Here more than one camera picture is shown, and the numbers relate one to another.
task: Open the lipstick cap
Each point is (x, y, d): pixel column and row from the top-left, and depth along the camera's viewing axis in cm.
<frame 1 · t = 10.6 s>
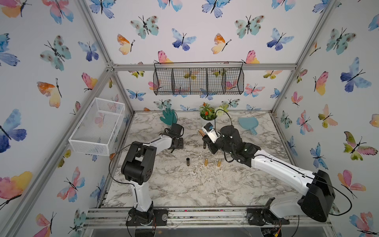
left hand: (180, 142, 100), fingers open
right hand: (206, 135, 76), fingers closed
white flower pot: (204, 121, 105), point 9 cm above the table
light blue handled dish: (249, 123, 116), on the table
black lipstick tube lessxcoco: (188, 162, 92), point 3 cm above the table
small gold lipstick cap: (206, 162, 91), point 4 cm above the table
small gold cap: (219, 163, 91), point 3 cm above the table

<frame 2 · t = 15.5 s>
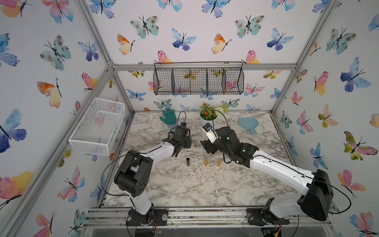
left hand: (189, 138, 95), fingers closed
right hand: (207, 135, 76), fingers open
the named things where they were.

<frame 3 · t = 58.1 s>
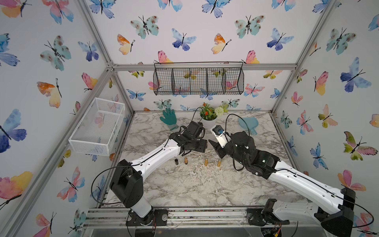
left hand: (204, 144, 82), fingers open
right hand: (215, 135, 68), fingers open
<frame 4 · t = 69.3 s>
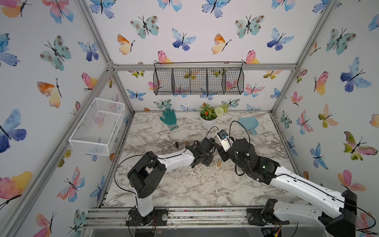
left hand: (210, 156, 90), fingers open
right hand: (221, 138, 71), fingers open
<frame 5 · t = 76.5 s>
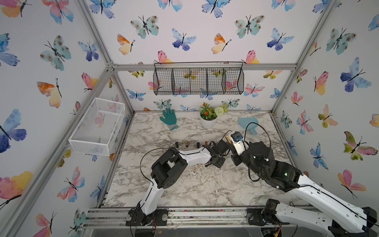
left hand: (221, 159, 93), fingers open
right hand: (232, 141, 66), fingers closed
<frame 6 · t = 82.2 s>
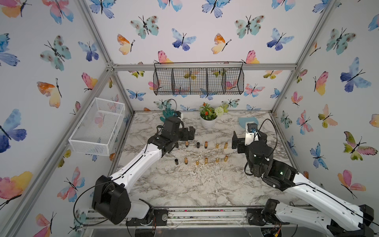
left hand: (190, 129, 81), fingers open
right hand: (247, 130, 66), fingers open
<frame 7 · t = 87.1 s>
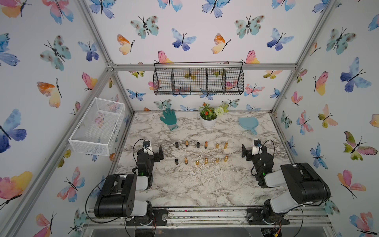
left hand: (154, 145, 91), fingers open
right hand: (253, 143, 90), fingers open
